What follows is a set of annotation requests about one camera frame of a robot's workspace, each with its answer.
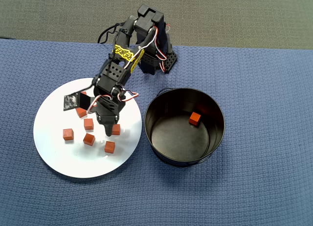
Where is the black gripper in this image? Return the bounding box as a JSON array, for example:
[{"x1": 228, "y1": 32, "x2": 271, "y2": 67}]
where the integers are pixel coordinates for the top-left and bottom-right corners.
[{"x1": 91, "y1": 88, "x2": 127, "y2": 137}]

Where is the white round plate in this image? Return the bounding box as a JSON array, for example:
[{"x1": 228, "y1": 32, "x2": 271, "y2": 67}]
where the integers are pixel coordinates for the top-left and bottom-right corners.
[{"x1": 33, "y1": 77, "x2": 143, "y2": 179}]

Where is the black metal bucket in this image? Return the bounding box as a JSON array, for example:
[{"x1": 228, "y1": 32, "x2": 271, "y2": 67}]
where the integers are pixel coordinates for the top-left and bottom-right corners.
[{"x1": 143, "y1": 88, "x2": 225, "y2": 167}]

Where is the blue woven cloth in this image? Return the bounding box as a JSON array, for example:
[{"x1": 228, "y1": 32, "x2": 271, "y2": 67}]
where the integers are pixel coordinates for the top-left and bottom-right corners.
[{"x1": 0, "y1": 39, "x2": 313, "y2": 226}]

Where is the red white servo wire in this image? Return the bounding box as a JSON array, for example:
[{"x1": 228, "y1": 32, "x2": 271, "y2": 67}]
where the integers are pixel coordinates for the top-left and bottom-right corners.
[{"x1": 87, "y1": 90, "x2": 139, "y2": 114}]

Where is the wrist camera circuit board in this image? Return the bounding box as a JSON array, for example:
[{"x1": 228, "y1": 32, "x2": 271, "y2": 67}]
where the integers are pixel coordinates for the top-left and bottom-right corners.
[{"x1": 63, "y1": 91, "x2": 95, "y2": 112}]

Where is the thin black camera cable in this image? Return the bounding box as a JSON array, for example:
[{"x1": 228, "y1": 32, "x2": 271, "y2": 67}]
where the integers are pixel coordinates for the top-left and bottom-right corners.
[{"x1": 99, "y1": 27, "x2": 123, "y2": 45}]

